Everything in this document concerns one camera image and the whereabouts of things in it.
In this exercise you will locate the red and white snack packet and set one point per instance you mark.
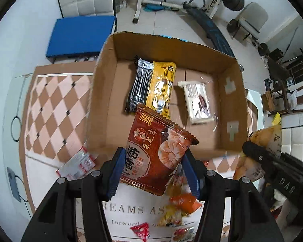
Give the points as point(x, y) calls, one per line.
point(75, 165)

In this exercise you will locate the small white red-print packet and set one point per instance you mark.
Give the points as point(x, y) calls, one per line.
point(181, 234)

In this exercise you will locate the large black weight plate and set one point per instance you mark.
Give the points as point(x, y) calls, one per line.
point(233, 0)

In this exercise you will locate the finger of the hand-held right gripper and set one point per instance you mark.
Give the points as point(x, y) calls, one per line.
point(258, 155)

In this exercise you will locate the large yellow snack bag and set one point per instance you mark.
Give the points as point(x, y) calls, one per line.
point(265, 138)

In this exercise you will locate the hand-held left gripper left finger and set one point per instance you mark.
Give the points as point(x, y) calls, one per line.
point(116, 171)

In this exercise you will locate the yellow and white snack packet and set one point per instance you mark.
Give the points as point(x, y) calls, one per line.
point(171, 216)

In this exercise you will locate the grey chair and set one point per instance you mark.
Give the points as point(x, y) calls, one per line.
point(255, 15)

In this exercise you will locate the black striped snack packet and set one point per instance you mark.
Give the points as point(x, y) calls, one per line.
point(138, 85)

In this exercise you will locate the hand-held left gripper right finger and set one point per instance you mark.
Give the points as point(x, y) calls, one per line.
point(192, 174)

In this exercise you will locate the grey oval device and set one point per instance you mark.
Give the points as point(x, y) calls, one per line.
point(13, 184)

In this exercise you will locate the blue exercise mat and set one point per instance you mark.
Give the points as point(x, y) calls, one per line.
point(152, 7)

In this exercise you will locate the white plastic bag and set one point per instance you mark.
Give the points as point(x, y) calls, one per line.
point(292, 98)

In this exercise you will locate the black weight bench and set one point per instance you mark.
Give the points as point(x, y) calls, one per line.
point(212, 27)

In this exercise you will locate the wooden chair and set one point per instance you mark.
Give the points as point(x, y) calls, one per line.
point(282, 98)

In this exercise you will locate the red-brown shrimp cracker packet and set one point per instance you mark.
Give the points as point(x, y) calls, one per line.
point(151, 151)

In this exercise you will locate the cardboard box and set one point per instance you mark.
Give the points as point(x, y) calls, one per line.
point(108, 93)

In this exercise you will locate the white exercise machine frame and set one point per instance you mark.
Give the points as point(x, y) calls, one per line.
point(138, 5)

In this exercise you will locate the small black weight plate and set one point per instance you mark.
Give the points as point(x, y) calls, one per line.
point(232, 25)

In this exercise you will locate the white packet with brown picture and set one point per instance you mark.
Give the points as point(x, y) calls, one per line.
point(197, 100)

